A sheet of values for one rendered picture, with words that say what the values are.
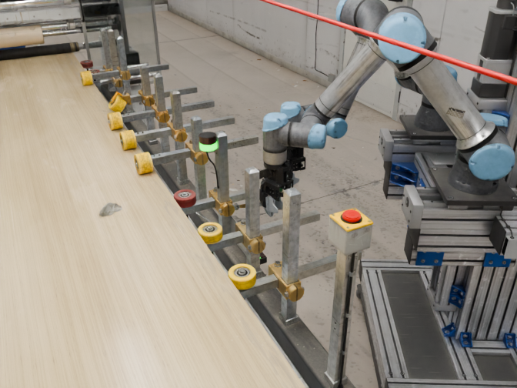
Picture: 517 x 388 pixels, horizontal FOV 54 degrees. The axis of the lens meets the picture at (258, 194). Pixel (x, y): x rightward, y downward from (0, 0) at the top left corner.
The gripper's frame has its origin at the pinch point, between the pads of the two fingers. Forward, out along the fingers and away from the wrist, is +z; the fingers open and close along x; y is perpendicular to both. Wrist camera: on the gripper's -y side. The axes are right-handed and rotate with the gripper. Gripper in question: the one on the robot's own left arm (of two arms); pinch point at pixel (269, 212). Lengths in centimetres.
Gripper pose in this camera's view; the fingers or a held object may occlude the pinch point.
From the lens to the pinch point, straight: 173.5
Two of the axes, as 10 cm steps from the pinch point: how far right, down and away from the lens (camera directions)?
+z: 0.1, 8.7, 5.0
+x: 6.9, -3.6, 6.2
